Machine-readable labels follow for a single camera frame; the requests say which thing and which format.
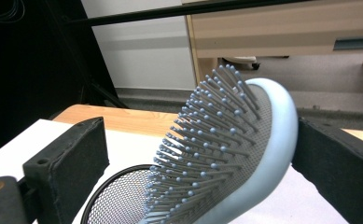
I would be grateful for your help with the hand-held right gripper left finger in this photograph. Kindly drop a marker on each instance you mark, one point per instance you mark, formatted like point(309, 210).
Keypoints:
point(73, 161)

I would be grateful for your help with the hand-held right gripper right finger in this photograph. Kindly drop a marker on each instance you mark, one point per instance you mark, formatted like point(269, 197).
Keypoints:
point(341, 168)

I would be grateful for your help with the black mesh pen holder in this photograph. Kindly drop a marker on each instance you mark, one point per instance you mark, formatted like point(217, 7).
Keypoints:
point(120, 199)

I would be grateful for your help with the light blue hairbrush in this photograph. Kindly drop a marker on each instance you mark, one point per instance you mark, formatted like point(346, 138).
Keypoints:
point(263, 155)

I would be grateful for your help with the white table mat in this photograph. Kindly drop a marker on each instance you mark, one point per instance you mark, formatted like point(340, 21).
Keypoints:
point(129, 149)

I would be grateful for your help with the wooden table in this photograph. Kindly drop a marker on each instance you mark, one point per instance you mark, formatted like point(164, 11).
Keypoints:
point(123, 119)

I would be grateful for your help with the black curtain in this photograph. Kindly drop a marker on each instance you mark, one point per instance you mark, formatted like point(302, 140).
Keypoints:
point(14, 77)

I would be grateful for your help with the white cabinet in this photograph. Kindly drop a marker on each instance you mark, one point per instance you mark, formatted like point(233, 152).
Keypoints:
point(145, 62)

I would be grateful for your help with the chair base with caster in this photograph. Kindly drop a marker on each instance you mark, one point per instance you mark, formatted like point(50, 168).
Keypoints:
point(241, 60)

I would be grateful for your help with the wooden desk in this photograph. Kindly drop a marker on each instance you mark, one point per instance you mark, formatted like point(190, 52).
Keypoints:
point(263, 28)

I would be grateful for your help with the black diagonal frame strut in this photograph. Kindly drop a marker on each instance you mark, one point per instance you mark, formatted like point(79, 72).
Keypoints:
point(107, 93)

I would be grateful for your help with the black horizontal frame bar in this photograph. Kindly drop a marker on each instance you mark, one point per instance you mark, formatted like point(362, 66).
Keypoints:
point(138, 16)

